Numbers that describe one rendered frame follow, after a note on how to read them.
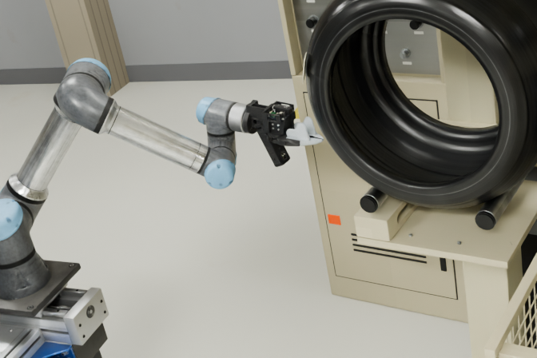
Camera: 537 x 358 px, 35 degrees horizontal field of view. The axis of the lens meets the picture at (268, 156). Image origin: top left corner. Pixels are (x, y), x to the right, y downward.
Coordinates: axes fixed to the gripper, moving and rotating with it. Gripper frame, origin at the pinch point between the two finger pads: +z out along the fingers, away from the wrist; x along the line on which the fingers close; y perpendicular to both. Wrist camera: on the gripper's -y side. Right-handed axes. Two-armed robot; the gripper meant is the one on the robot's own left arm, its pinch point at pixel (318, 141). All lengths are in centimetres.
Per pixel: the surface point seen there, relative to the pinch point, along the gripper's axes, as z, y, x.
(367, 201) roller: 18.4, -6.3, -10.7
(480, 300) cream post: 35, -57, 26
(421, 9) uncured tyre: 32, 43, -11
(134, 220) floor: -151, -119, 82
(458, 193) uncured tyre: 40.5, 2.2, -11.4
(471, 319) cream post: 33, -65, 26
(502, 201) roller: 47.9, -2.3, -3.9
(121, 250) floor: -140, -117, 60
